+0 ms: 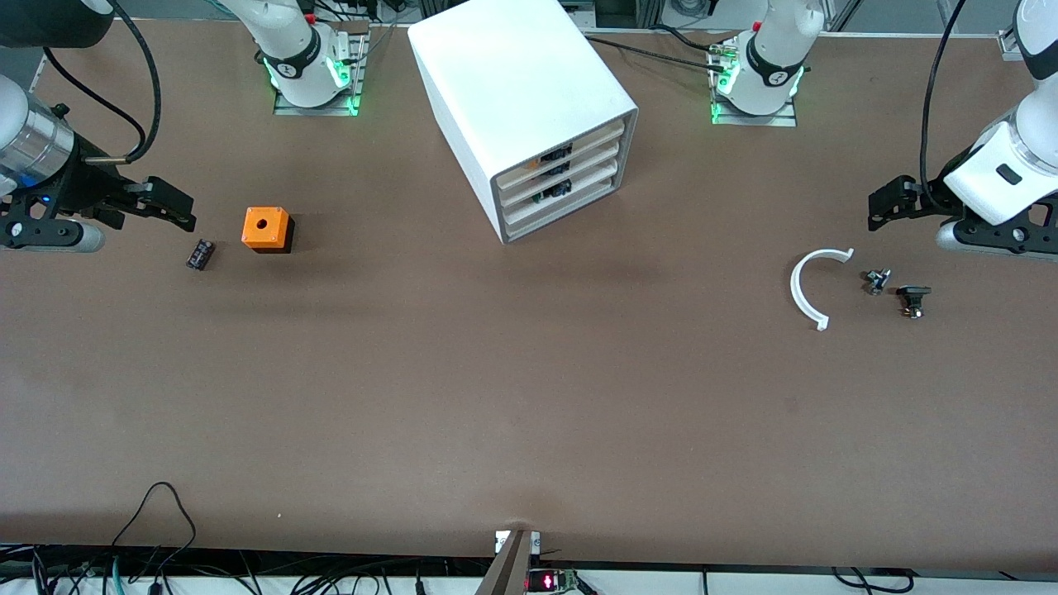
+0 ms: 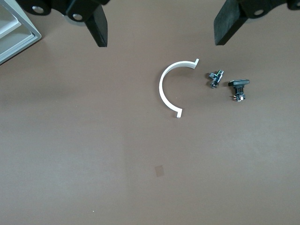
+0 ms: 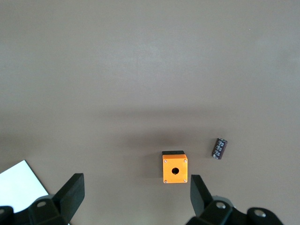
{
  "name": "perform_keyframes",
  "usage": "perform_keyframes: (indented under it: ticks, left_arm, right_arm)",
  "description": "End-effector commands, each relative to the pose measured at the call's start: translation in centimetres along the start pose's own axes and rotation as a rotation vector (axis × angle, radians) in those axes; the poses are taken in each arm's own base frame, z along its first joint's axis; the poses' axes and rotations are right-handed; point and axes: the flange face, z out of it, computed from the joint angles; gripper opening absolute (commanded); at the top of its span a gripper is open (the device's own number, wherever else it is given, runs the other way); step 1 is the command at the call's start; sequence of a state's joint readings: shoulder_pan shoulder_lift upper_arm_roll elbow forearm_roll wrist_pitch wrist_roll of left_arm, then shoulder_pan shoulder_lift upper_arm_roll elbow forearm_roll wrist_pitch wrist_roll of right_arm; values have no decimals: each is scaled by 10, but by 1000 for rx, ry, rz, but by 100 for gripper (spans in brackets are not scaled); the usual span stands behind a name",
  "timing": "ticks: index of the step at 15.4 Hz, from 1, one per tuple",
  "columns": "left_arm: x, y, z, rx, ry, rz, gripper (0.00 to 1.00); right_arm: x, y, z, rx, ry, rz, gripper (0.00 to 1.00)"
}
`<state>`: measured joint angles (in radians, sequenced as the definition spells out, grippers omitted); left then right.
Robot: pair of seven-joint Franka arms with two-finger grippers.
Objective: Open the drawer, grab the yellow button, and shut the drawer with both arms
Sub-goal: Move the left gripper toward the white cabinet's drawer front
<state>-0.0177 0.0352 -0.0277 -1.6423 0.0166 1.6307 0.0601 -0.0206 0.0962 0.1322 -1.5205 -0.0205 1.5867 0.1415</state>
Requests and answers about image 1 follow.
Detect orange box with hole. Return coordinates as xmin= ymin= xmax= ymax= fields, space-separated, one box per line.
xmin=241 ymin=207 xmax=295 ymax=254

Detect small red lit device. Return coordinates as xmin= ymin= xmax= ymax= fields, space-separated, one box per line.
xmin=527 ymin=569 xmax=579 ymax=594

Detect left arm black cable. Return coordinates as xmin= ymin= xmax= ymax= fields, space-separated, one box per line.
xmin=920 ymin=0 xmax=970 ymax=214

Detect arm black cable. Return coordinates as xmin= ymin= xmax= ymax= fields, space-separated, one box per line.
xmin=41 ymin=0 xmax=163 ymax=164
xmin=920 ymin=0 xmax=970 ymax=214

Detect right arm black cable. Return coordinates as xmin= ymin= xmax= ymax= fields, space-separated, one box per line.
xmin=41 ymin=0 xmax=163 ymax=164

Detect white curved plastic bracket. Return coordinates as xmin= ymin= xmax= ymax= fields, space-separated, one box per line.
xmin=790 ymin=248 xmax=855 ymax=331

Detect short black table cable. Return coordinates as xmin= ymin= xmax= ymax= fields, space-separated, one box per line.
xmin=653 ymin=25 xmax=728 ymax=52

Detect long black table cable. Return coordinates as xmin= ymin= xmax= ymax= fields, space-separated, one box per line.
xmin=583 ymin=36 xmax=732 ymax=74

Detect looped thin black cable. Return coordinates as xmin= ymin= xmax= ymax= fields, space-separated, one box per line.
xmin=112 ymin=482 xmax=198 ymax=571

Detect coiled black cable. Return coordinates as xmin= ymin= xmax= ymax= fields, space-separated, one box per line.
xmin=831 ymin=566 xmax=914 ymax=594

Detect grey camera mount bar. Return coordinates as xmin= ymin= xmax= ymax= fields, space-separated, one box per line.
xmin=474 ymin=529 xmax=534 ymax=595

